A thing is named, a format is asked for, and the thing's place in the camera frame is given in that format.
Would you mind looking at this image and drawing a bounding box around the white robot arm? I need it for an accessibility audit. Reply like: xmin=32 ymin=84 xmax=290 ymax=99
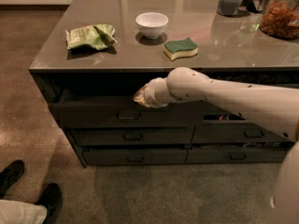
xmin=134 ymin=67 xmax=299 ymax=224

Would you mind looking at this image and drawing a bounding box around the black shoe near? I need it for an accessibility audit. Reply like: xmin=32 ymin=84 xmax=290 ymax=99
xmin=36 ymin=183 xmax=63 ymax=224

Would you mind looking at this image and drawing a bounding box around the black shoe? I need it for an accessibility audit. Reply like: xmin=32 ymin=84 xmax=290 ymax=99
xmin=0 ymin=160 xmax=25 ymax=199
xmin=36 ymin=183 xmax=63 ymax=224

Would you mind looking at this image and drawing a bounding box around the white ceramic bowl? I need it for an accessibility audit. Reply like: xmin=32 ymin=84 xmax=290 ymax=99
xmin=135 ymin=12 xmax=168 ymax=39

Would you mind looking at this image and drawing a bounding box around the glass jar of snacks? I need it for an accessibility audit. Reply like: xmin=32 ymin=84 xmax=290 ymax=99
xmin=260 ymin=0 xmax=299 ymax=39

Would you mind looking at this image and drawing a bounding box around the white trouser leg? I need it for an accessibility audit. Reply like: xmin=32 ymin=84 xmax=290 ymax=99
xmin=0 ymin=200 xmax=47 ymax=224

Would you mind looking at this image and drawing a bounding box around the black shoe far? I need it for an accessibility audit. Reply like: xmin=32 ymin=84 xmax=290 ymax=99
xmin=0 ymin=160 xmax=25 ymax=199

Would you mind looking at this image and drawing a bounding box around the green yellow sponge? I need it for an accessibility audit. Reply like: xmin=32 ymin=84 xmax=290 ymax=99
xmin=164 ymin=37 xmax=198 ymax=61

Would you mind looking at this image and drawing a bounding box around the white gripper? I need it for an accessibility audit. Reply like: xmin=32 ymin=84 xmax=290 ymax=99
xmin=134 ymin=77 xmax=169 ymax=108

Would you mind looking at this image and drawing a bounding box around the crumpled green chip bag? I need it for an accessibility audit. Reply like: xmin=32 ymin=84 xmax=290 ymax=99
xmin=65 ymin=24 xmax=117 ymax=50

